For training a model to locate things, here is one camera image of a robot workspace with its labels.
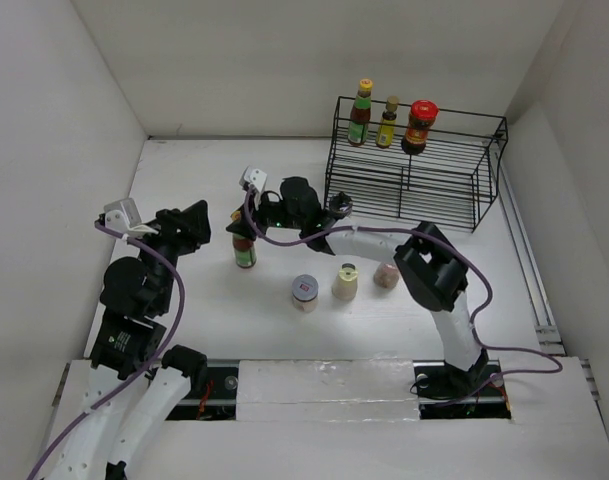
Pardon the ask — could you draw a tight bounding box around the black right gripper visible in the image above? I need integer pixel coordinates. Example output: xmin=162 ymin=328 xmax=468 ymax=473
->
xmin=226 ymin=186 xmax=306 ymax=239

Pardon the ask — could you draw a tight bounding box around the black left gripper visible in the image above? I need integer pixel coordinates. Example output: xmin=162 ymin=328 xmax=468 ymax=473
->
xmin=130 ymin=198 xmax=210 ymax=311

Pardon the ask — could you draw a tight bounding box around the green label sauce bottle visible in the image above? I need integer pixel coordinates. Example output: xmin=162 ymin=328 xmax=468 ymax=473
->
xmin=232 ymin=233 xmax=257 ymax=269

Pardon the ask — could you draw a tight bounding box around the black cap spice shaker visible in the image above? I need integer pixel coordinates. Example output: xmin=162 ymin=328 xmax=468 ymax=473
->
xmin=328 ymin=191 xmax=353 ymax=219

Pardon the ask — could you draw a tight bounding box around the yellow cap chili sauce bottle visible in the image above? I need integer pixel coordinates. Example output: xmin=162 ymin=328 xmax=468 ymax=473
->
xmin=347 ymin=78 xmax=374 ymax=146

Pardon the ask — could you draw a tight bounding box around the small yellow oil bottle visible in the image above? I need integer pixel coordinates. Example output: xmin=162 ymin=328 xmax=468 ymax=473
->
xmin=375 ymin=96 xmax=399 ymax=149

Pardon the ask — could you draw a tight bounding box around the red lid chili jar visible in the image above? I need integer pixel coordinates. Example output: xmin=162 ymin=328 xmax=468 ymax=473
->
xmin=401 ymin=100 xmax=439 ymax=156

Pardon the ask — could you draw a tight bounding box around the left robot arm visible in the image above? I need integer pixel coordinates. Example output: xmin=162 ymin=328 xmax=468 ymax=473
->
xmin=40 ymin=198 xmax=211 ymax=479

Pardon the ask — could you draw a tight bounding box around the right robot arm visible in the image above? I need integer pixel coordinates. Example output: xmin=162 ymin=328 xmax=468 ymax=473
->
xmin=227 ymin=167 xmax=488 ymax=399

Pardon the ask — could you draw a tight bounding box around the white lid jar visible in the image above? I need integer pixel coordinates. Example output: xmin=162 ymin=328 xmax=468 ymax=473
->
xmin=291 ymin=274 xmax=319 ymax=313

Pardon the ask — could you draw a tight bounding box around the yellow lid spice shaker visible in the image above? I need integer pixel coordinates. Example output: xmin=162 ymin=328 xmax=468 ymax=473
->
xmin=331 ymin=263 xmax=359 ymax=301

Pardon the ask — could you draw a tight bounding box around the pink lid spice shaker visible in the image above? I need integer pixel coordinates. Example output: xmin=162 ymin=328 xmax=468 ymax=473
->
xmin=373 ymin=263 xmax=400 ymax=290

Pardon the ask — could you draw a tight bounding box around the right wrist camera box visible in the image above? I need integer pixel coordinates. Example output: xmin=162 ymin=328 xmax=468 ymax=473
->
xmin=239 ymin=166 xmax=268 ymax=209

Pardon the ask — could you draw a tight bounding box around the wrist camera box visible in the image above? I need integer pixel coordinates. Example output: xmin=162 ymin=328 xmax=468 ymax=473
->
xmin=99 ymin=198 xmax=159 ymax=238
xmin=239 ymin=166 xmax=268 ymax=209

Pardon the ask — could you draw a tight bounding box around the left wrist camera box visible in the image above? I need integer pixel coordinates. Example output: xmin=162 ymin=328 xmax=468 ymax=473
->
xmin=99 ymin=198 xmax=159 ymax=238

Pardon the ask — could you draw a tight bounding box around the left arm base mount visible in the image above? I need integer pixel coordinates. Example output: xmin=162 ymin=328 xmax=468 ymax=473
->
xmin=166 ymin=360 xmax=240 ymax=422

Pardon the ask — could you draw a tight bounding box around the black wire rack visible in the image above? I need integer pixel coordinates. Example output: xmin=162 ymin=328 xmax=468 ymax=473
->
xmin=323 ymin=96 xmax=509 ymax=232

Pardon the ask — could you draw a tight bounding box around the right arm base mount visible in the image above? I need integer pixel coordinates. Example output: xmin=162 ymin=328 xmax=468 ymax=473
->
xmin=409 ymin=360 xmax=512 ymax=420

